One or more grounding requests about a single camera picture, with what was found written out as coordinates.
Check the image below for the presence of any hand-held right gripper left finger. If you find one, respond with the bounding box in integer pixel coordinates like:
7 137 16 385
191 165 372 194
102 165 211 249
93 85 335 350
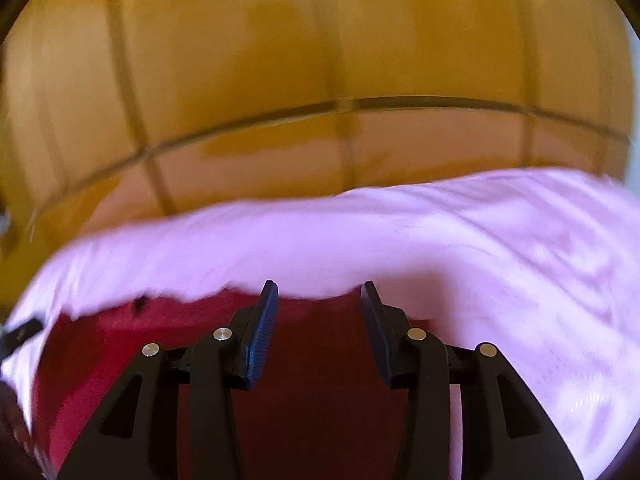
57 280 280 480

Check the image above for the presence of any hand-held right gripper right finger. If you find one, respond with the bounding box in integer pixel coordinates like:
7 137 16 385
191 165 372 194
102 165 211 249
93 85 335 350
361 280 583 480

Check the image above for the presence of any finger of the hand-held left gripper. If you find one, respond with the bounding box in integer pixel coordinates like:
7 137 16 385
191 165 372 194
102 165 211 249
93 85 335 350
0 317 44 359

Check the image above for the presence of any dark red long-sleeved shirt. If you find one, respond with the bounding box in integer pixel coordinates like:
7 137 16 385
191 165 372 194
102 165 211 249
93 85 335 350
30 287 466 480

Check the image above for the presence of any pink dotted bed sheet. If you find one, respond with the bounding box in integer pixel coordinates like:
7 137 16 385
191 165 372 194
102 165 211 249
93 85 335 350
0 167 640 480

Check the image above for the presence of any wooden panelled wardrobe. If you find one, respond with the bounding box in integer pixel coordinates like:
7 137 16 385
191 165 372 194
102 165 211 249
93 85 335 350
0 0 633 261

